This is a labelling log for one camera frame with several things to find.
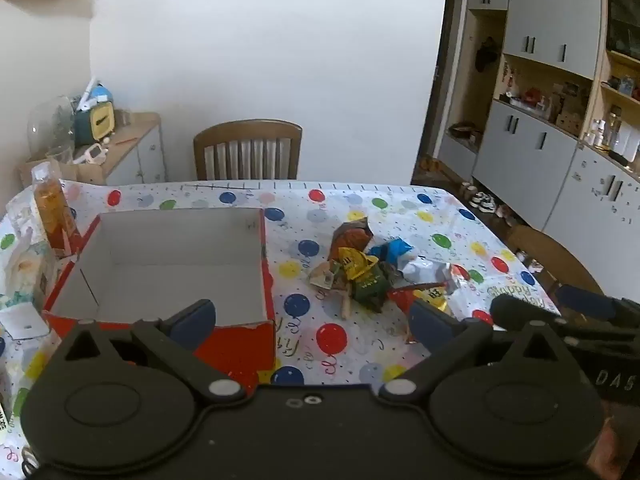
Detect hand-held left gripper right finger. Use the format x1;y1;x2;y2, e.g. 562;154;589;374
380;302;581;403

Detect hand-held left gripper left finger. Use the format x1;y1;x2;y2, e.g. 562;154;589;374
52;299;248;403

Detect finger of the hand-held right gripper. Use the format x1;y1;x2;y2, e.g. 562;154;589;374
490;294;568;333
555;284;626;321

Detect red yellow snack packet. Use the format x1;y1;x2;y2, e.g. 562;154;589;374
390;287;448;321

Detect silver snack packet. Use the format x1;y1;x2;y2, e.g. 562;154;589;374
400;255;468;296

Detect green snack packet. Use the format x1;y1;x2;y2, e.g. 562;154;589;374
350;262;396;313

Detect red cardboard box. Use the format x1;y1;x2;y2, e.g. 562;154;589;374
42;207;277;386

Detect blue snack packet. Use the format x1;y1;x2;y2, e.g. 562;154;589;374
370;237;415;266

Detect clear stick snack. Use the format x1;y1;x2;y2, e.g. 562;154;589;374
309;262;357;321

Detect brown snack packet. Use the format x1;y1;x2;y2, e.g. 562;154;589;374
332;216;376;256

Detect wooden round-back chair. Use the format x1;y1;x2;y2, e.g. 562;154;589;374
505;224;606;311

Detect white black sneakers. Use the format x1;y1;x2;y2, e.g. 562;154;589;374
469;191;497;213

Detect balloon print tablecloth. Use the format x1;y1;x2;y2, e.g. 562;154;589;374
0;180;563;480

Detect white paper card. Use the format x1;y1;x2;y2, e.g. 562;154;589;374
0;305;51;340

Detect wooden top side cabinet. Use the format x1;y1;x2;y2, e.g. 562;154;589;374
20;112;166;186

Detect printed tissue pack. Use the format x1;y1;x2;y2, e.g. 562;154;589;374
0;195;58;311

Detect brown paper bag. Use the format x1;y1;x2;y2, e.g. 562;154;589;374
19;157;106;186

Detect orange bottle package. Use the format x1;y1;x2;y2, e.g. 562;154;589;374
31;157;81;258

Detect wooden bowl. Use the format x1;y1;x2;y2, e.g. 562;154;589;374
447;121;482;140

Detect pink white toy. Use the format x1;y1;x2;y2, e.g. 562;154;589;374
74;142;110;165

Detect wooden slat-back chair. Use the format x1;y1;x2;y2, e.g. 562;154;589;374
193;119;303;181

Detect teal yellow tissue box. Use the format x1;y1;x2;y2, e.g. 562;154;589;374
74;100;117;147

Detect clear glass jar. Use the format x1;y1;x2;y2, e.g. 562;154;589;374
26;95;76;163

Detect dark hanging bag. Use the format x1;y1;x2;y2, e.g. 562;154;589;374
474;35;501;72

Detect grey door wall cabinet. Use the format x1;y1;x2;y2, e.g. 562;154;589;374
435;0;640;271

